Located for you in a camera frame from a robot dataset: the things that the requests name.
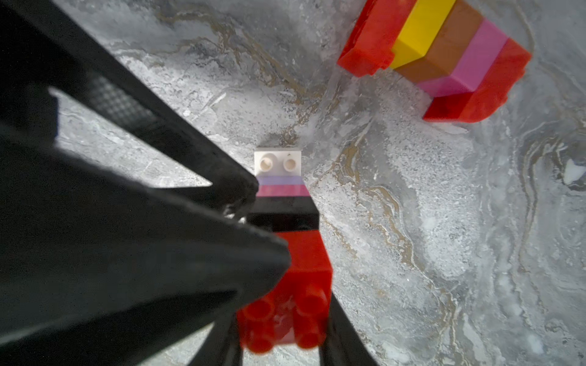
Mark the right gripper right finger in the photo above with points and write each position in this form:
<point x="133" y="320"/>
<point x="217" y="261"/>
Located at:
<point x="343" y="346"/>

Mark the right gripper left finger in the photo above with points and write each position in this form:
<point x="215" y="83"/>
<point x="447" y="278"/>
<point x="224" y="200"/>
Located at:
<point x="222" y="347"/>

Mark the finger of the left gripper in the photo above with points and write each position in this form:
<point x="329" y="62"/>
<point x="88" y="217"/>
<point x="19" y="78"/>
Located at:
<point x="41" y="46"/>
<point x="100" y="270"/>

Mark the red 2x2 lego brick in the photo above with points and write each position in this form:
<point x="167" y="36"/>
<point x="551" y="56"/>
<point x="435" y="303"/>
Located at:
<point x="296" y="310"/>

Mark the black 2x2 lego brick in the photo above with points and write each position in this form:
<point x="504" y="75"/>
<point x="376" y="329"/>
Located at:
<point x="284" y="214"/>

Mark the lilac 2x2 lego brick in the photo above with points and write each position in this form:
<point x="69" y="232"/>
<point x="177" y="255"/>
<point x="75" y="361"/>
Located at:
<point x="280" y="180"/>

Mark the white 2x4 lego brick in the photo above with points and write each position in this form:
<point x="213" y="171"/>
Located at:
<point x="277" y="162"/>

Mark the small red lego brick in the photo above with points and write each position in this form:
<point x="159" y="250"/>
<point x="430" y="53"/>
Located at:
<point x="472" y="107"/>

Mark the yellow 2x2 lego brick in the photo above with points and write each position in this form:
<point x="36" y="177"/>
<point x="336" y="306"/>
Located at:
<point x="419" y="31"/>

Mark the orange 2x2 lego brick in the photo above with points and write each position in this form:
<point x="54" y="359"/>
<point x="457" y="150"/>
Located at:
<point x="450" y="43"/>

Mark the red 2x4 lego brick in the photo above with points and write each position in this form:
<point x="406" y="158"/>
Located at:
<point x="369" y="47"/>

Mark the pink 2x2 lego brick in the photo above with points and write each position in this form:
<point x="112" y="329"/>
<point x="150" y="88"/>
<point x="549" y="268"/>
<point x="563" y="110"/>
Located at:
<point x="473" y="65"/>

